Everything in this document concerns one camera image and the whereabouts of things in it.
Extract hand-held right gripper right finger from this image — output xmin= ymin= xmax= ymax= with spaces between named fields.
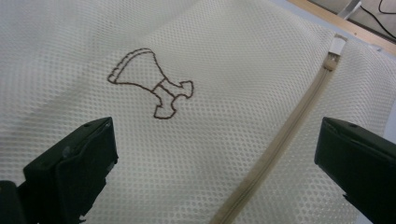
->
xmin=314 ymin=117 xmax=396 ymax=224

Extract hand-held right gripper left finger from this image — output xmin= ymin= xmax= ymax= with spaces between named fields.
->
xmin=22 ymin=116 xmax=120 ymax=224

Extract white mesh laundry bag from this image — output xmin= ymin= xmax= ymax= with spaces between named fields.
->
xmin=0 ymin=0 xmax=396 ymax=224

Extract grey metal stand leg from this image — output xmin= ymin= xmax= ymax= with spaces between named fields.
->
xmin=337 ymin=0 xmax=363 ymax=21

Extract black cable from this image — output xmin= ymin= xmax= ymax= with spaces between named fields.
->
xmin=377 ymin=0 xmax=396 ymax=16
xmin=360 ymin=4 xmax=396 ymax=42

